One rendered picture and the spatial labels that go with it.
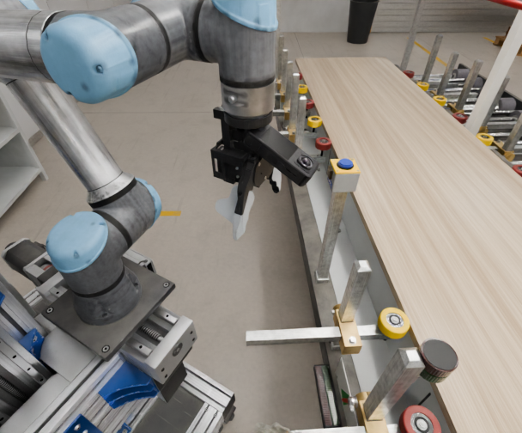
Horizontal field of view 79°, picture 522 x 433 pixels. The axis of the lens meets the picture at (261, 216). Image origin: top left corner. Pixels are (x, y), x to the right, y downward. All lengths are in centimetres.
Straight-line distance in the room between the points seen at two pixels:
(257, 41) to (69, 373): 81
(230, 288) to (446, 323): 137
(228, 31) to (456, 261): 103
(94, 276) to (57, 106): 33
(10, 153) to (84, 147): 280
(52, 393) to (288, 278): 153
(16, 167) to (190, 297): 214
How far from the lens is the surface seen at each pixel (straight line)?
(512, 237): 144
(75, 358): 95
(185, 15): 46
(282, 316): 199
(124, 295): 81
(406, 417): 90
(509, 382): 105
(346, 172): 90
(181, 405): 161
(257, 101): 45
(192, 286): 215
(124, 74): 37
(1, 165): 367
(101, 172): 76
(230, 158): 50
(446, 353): 68
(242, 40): 42
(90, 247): 70
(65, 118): 74
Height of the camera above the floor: 171
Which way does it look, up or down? 42 degrees down
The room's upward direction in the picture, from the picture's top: straight up
